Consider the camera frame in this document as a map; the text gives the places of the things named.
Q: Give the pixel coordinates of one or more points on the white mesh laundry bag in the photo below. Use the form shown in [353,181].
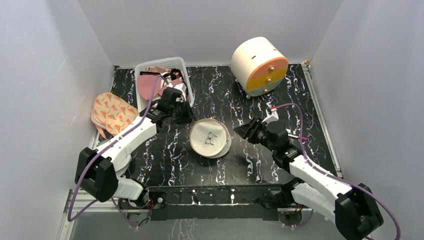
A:
[210,138]

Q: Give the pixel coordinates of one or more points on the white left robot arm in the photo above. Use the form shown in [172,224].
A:
[100,171]

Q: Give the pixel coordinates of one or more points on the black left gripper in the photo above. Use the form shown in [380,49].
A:
[189,118]

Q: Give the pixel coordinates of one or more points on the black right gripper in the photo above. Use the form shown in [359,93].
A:
[253,130]

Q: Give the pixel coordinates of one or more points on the white magenta marker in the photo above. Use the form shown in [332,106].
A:
[301,138]

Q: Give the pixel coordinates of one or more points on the cream orange cylindrical machine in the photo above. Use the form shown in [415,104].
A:
[258,66]

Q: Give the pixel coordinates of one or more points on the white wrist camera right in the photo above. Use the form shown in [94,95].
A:
[271,115]

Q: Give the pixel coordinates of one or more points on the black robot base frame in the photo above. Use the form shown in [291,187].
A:
[264,201]

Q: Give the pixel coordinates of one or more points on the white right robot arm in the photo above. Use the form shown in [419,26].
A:
[354,213]

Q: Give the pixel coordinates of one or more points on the pink bra in basket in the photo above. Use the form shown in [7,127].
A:
[152,82]

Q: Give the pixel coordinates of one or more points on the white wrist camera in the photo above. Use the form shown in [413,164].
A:
[271,115]
[180,90]

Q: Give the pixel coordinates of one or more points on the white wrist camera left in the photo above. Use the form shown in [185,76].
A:
[180,90]

